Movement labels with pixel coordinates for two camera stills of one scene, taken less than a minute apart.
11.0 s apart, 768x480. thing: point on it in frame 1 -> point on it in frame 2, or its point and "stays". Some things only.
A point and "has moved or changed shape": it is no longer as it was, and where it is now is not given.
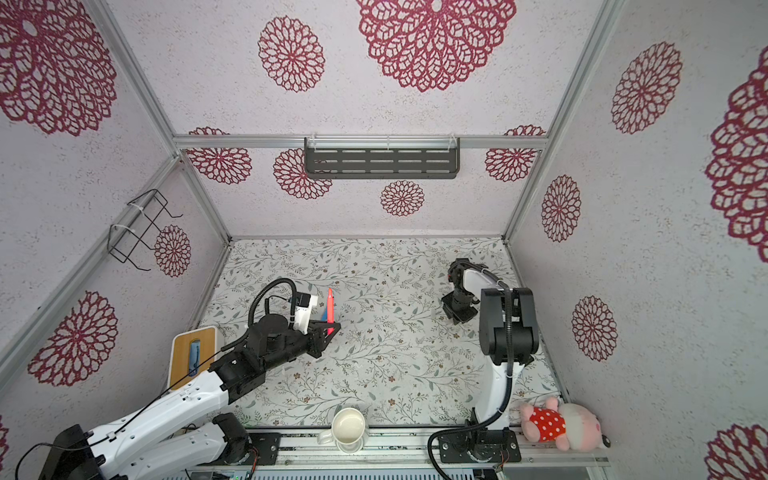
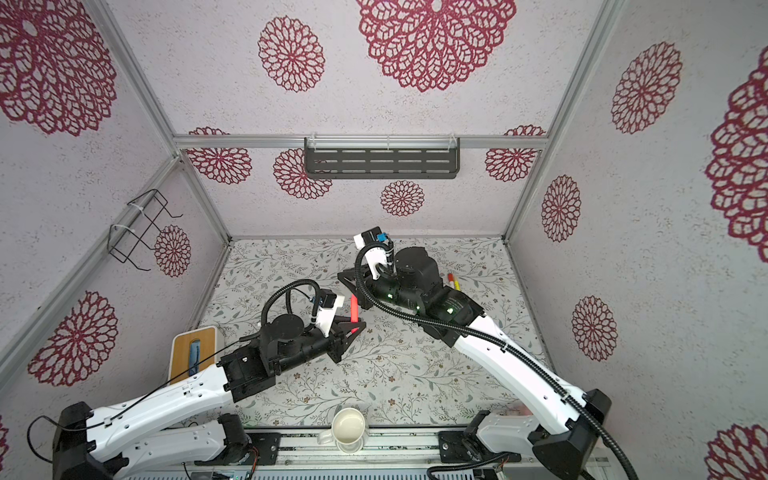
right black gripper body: (459, 307) -> (388, 291)
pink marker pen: (330, 310) has moved or changed shape
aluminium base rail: (406, 455) stays
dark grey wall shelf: (382, 157) stays
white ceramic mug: (347, 430) stays
